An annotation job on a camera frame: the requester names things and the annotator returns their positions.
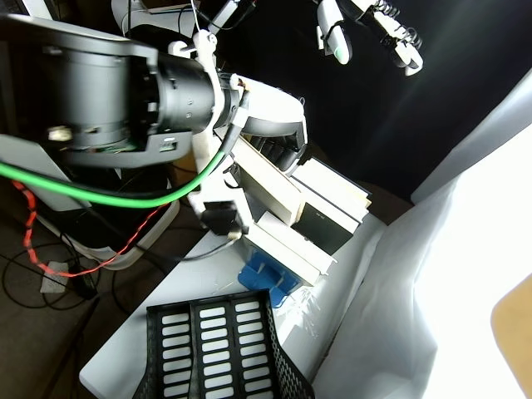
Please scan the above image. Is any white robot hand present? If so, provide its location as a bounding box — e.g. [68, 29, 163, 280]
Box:
[314, 0, 425, 77]
[186, 76, 311, 243]

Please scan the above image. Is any cream tan book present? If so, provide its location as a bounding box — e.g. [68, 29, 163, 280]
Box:
[232, 136, 307, 228]

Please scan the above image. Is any black Century book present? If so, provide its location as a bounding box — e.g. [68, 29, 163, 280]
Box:
[309, 160, 372, 204]

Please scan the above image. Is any pale yellow spine book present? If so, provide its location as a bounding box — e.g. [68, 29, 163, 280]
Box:
[305, 168, 370, 212]

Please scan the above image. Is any white Fashionopolis book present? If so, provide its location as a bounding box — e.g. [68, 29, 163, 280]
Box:
[301, 176, 367, 220]

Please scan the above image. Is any black Let It Be book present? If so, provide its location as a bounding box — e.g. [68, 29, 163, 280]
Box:
[290, 185, 362, 257]

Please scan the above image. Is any black backdrop curtain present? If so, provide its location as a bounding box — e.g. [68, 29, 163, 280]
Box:
[215, 0, 532, 204]

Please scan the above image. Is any black book grey label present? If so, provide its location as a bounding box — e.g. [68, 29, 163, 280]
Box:
[257, 209, 338, 267]

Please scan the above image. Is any white plastic base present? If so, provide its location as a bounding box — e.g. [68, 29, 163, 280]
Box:
[39, 199, 180, 272]

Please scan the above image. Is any blue plastic book stand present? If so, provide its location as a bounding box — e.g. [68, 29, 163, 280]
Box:
[237, 249, 301, 309]

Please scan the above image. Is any white rounded housing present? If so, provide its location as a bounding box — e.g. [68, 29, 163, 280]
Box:
[111, 0, 196, 41]

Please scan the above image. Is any white backdrop cloth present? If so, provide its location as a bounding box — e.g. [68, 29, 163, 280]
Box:
[311, 70, 532, 399]

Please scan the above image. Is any black three-slot file rack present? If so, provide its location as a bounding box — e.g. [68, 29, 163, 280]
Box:
[132, 289, 317, 399]

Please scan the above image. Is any white paper scrap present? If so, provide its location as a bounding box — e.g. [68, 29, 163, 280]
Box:
[39, 260, 70, 294]

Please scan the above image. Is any tan wooden board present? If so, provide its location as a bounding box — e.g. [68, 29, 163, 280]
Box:
[490, 273, 532, 399]

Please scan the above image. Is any thick green cable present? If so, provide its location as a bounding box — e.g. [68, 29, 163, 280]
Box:
[0, 151, 228, 209]

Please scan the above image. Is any red twisted cable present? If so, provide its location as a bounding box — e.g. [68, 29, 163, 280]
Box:
[12, 180, 171, 278]

